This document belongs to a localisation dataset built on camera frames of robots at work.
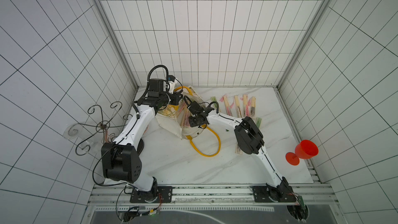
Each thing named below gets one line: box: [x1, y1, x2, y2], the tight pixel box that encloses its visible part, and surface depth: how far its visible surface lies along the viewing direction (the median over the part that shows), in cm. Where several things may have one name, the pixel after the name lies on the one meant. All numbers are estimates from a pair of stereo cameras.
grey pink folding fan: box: [247, 95, 257, 119], surface depth 112 cm
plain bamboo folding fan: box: [233, 94, 243, 119], surface depth 112 cm
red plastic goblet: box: [285, 139, 319, 166], surface depth 76 cm
